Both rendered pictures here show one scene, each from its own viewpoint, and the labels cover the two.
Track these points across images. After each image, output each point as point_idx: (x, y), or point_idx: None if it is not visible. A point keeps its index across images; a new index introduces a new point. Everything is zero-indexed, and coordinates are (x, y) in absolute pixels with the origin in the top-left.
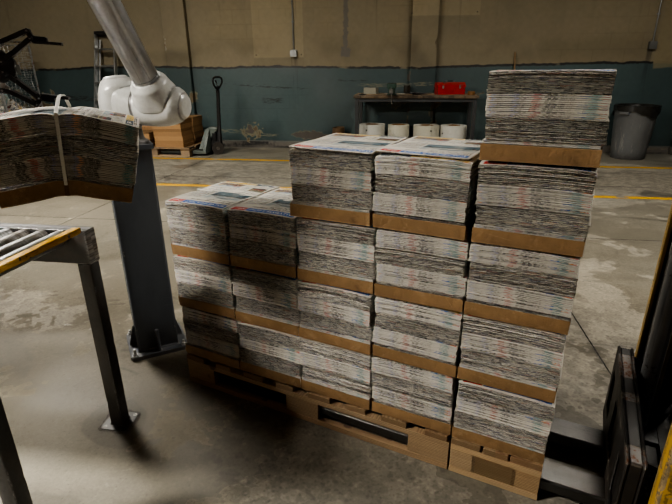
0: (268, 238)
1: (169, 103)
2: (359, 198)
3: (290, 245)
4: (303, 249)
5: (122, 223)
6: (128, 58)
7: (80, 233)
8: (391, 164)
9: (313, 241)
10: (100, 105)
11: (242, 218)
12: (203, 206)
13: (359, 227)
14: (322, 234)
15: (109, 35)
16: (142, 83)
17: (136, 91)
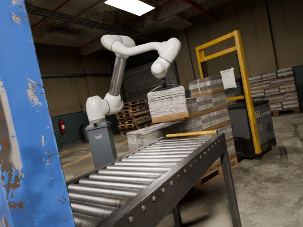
0: (178, 130)
1: (122, 102)
2: (196, 109)
3: (185, 129)
4: (187, 129)
5: (114, 159)
6: (120, 84)
7: (164, 138)
8: (199, 98)
9: (189, 125)
10: (96, 108)
11: (171, 127)
12: (159, 129)
13: (197, 116)
14: (191, 122)
15: (120, 75)
16: (118, 94)
17: (116, 97)
